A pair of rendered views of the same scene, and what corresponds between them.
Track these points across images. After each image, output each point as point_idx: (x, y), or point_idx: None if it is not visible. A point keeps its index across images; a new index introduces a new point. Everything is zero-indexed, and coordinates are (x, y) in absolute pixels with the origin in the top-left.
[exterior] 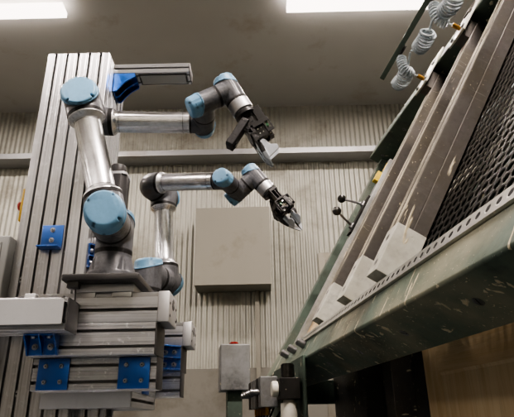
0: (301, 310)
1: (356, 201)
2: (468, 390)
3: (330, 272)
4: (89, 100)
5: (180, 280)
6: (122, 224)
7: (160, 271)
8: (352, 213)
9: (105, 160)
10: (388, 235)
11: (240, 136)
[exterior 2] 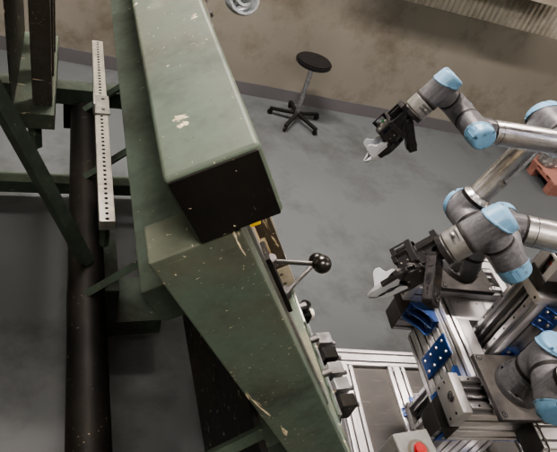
0: (347, 451)
1: (287, 259)
2: None
3: (303, 344)
4: (525, 122)
5: (541, 396)
6: (445, 212)
7: (530, 349)
8: (300, 348)
9: (487, 169)
10: None
11: (405, 137)
